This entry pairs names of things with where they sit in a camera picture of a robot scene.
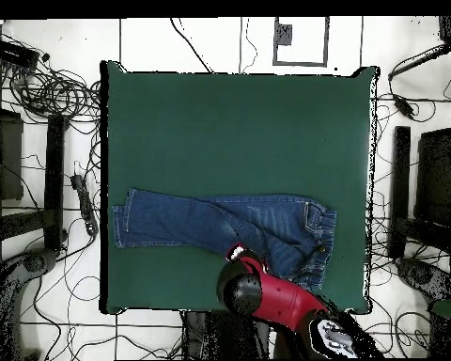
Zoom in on blue denim jeans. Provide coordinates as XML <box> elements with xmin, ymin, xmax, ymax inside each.
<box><xmin>111</xmin><ymin>187</ymin><xmax>338</xmax><ymax>292</ymax></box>

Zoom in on dark green table cloth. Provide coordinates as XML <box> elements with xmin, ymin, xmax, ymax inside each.
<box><xmin>104</xmin><ymin>61</ymin><xmax>379</xmax><ymax>315</ymax></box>

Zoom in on black power strip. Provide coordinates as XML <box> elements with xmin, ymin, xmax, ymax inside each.
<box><xmin>70</xmin><ymin>173</ymin><xmax>100</xmax><ymax>237</ymax></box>

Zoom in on narrow black panel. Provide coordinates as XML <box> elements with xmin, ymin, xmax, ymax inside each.
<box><xmin>43</xmin><ymin>113</ymin><xmax>68</xmax><ymax>252</ymax></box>
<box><xmin>389</xmin><ymin>125</ymin><xmax>413</xmax><ymax>259</ymax></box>

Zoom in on black stand base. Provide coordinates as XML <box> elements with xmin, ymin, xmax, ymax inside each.
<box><xmin>396</xmin><ymin>258</ymin><xmax>451</xmax><ymax>301</ymax></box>
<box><xmin>21</xmin><ymin>249</ymin><xmax>58</xmax><ymax>275</ymax></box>

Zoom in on wide black panel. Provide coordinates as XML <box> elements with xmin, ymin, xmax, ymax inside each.
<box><xmin>413</xmin><ymin>126</ymin><xmax>451</xmax><ymax>228</ymax></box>
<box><xmin>0</xmin><ymin>106</ymin><xmax>24</xmax><ymax>201</ymax></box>

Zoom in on black power adapter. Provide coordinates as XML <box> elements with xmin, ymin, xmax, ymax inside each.
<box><xmin>392</xmin><ymin>93</ymin><xmax>417</xmax><ymax>120</ymax></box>

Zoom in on black bar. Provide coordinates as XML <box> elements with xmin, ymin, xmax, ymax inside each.
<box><xmin>387</xmin><ymin>41</ymin><xmax>451</xmax><ymax>81</ymax></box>

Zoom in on black electronics box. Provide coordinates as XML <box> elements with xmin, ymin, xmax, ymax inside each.
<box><xmin>0</xmin><ymin>38</ymin><xmax>41</xmax><ymax>70</ymax></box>

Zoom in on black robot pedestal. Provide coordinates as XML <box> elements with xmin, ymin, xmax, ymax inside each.
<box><xmin>181</xmin><ymin>310</ymin><xmax>272</xmax><ymax>359</ymax></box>

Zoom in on grey square frame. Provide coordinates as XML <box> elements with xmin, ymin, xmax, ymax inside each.
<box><xmin>272</xmin><ymin>16</ymin><xmax>331</xmax><ymax>69</ymax></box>

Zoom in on tangle of black cables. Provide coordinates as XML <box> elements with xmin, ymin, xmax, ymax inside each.
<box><xmin>9</xmin><ymin>68</ymin><xmax>101</xmax><ymax>122</ymax></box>

